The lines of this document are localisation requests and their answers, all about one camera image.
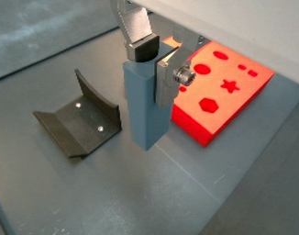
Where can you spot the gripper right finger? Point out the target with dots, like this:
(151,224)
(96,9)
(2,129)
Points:
(173,67)

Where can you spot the red shape-sorting board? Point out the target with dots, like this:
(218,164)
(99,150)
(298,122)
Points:
(229,81)

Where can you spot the blue arch block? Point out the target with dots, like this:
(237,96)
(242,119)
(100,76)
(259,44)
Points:
(150,119)

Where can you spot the black angled holder bracket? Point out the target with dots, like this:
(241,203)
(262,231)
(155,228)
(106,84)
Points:
(83,124)

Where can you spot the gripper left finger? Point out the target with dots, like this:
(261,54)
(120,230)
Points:
(142,41)

